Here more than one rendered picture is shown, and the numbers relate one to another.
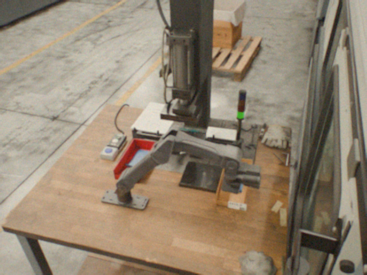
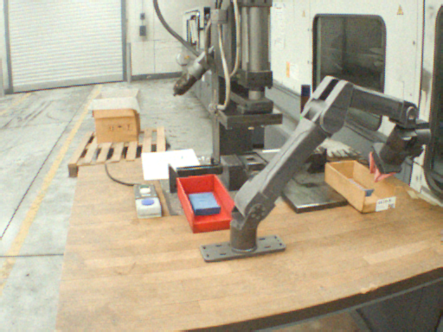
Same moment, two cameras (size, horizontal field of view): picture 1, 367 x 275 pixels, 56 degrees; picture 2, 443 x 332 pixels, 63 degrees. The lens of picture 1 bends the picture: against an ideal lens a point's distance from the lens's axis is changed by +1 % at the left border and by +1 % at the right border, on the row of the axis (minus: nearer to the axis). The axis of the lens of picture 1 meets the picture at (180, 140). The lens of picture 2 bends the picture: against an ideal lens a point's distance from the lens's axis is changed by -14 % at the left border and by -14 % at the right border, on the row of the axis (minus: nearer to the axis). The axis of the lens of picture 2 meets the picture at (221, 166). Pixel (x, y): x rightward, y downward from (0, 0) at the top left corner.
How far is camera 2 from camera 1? 0.98 m
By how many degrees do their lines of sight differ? 32
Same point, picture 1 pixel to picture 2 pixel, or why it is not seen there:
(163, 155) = (337, 115)
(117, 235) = (287, 286)
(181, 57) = (260, 23)
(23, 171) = not seen: outside the picture
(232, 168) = (412, 118)
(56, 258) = not seen: outside the picture
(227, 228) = (401, 226)
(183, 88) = (262, 69)
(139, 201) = (268, 242)
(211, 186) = (338, 198)
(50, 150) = not seen: outside the picture
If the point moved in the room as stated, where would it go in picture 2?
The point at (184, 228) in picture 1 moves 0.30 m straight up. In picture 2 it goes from (361, 245) to (376, 129)
